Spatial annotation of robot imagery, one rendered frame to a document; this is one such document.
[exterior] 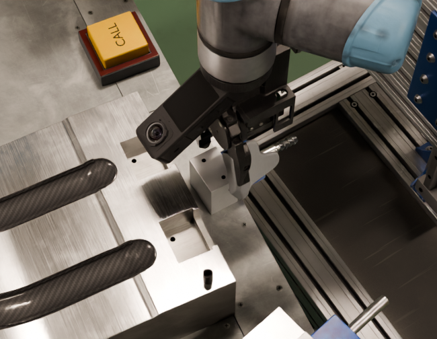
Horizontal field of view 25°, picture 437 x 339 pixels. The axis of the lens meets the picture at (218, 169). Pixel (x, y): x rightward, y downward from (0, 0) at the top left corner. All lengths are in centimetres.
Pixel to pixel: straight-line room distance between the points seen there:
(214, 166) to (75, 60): 27
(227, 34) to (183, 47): 141
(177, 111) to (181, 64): 127
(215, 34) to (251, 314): 35
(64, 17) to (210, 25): 47
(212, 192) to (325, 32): 32
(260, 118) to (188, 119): 8
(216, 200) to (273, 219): 68
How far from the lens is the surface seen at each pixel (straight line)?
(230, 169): 104
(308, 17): 83
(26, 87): 125
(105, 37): 124
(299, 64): 225
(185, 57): 226
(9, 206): 107
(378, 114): 192
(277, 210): 179
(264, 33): 85
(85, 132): 109
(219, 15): 85
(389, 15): 82
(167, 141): 97
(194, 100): 97
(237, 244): 112
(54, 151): 109
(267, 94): 100
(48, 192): 107
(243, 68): 90
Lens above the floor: 180
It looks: 59 degrees down
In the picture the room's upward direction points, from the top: straight up
